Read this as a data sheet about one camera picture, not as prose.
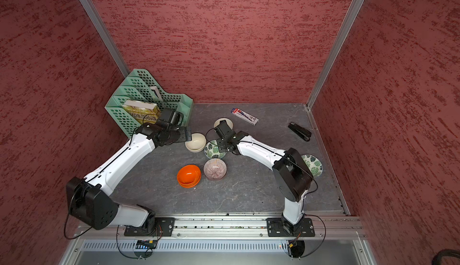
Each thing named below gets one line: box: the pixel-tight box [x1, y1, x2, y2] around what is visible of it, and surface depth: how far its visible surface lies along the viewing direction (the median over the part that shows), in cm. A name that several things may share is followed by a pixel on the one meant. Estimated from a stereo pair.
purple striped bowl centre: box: [203, 158, 228, 182], surface depth 89 cm
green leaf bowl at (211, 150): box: [203, 139, 228, 159], surface depth 97 cm
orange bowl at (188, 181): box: [177, 175, 202, 189], surface depth 83 cm
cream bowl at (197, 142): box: [184, 132, 207, 153], surface depth 97 cm
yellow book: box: [122, 100, 161, 125], surface depth 86 cm
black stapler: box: [287, 121, 313, 142], surface depth 107 cm
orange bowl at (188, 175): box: [176, 164, 202, 189], surface depth 85 cm
